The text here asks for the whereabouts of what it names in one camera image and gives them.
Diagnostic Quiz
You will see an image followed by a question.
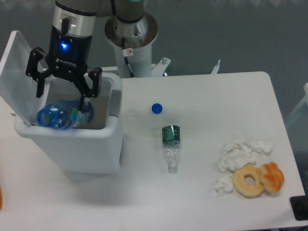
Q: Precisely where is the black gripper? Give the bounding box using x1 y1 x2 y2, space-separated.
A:
26 26 103 111

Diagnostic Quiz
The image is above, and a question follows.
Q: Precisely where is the blue plastic bottle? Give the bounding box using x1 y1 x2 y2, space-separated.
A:
36 100 94 130

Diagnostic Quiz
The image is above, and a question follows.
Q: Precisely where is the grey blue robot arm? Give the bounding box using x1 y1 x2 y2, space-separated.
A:
26 0 148 111

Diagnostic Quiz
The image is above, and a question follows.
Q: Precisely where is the white trash can lid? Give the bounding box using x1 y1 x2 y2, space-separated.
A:
0 30 54 126

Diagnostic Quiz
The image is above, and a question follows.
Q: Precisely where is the white trash can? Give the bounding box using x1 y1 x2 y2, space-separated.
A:
14 72 124 174

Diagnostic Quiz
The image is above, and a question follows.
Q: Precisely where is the white bottle cap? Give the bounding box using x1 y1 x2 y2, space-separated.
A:
125 108 137 117

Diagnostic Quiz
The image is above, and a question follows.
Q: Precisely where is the blue bottle cap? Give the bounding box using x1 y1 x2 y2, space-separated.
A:
151 103 163 114

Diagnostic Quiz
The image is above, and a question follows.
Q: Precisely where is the clear bottle green label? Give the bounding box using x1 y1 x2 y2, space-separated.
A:
162 120 180 174

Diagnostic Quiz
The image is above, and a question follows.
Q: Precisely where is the orange object at left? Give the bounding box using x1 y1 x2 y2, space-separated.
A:
0 186 3 210

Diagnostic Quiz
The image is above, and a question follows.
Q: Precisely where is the large crumpled white tissue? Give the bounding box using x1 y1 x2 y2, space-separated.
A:
217 139 274 173

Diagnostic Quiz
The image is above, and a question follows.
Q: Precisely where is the small crumpled white tissue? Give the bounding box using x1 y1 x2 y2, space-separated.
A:
214 174 233 196

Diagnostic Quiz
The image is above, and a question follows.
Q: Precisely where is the orange glazed twisted bun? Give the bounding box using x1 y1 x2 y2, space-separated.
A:
259 162 284 193

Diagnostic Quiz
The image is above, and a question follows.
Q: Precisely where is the black device at corner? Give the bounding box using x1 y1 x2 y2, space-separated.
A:
290 195 308 221

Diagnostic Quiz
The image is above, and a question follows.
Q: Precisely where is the black cable on pedestal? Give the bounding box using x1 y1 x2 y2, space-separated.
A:
122 36 135 78

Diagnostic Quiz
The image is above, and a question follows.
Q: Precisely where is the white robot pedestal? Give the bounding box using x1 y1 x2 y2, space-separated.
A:
104 13 171 78

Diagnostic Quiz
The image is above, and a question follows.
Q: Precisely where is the plain ring donut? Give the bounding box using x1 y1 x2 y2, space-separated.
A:
232 164 264 198

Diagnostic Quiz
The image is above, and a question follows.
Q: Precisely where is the white frame at right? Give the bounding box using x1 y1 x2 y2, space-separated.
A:
285 83 308 130

